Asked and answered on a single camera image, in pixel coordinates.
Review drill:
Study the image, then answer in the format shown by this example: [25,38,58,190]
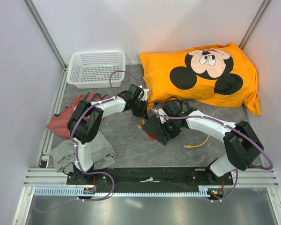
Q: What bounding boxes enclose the black network switch box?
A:
[142,115,168,146]

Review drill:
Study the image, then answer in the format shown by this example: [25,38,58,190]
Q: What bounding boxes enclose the yellow ethernet cable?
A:
[184,135,210,149]

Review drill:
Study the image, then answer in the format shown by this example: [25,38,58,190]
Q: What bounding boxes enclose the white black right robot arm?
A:
[153,101,264,185]

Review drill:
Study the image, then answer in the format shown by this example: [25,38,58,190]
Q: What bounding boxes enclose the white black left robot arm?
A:
[67,84,149,184]

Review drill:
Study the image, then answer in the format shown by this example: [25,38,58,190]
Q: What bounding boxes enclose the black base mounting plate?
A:
[67,167,234,188]

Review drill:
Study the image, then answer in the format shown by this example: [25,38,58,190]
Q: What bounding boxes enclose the white perforated plastic basket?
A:
[67,51,126,89]

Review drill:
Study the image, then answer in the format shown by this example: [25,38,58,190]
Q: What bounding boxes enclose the orange Mickey Mouse pillow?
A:
[139,43,262,116]

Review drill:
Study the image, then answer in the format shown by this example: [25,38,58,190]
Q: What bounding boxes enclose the red cloth garment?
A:
[46,92,110,139]

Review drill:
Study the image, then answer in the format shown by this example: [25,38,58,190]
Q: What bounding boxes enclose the grey cloth garment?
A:
[50,132,116,174]

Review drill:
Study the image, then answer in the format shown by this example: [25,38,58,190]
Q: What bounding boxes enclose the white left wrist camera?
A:
[138,88,149,101]

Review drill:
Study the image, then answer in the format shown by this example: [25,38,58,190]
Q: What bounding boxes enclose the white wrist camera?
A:
[151,107,168,124]
[138,88,149,101]

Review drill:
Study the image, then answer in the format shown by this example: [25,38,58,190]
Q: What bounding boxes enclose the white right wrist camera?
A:
[151,107,168,124]

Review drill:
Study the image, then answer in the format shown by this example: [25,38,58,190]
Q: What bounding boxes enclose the red ethernet cable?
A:
[145,100,164,143]

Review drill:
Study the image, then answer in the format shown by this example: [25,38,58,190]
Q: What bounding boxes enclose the black ethernet cable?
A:
[165,96,188,106]

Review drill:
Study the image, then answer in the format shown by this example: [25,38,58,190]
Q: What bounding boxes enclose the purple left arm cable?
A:
[70,70,142,174]

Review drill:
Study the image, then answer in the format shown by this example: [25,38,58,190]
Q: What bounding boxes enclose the grey slotted cable duct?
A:
[34,187,210,197]

